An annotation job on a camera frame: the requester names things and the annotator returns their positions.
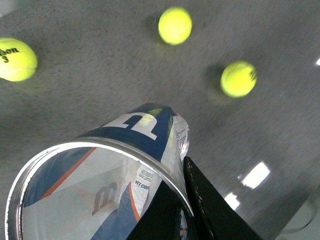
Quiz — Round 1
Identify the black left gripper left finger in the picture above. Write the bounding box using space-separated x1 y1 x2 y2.
127 182 198 240

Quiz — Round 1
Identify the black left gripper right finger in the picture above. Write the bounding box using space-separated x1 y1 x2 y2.
183 156 261 240

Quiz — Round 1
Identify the Wilson tennis ball can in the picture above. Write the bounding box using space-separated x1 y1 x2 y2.
4 103 195 240

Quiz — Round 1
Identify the Head tennis ball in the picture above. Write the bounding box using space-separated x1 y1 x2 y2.
220 61 257 98

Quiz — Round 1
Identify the plain right tennis ball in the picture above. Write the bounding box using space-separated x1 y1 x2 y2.
158 6 193 46

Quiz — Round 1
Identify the far Wilson tennis ball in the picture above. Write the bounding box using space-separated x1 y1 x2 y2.
0 37 38 82

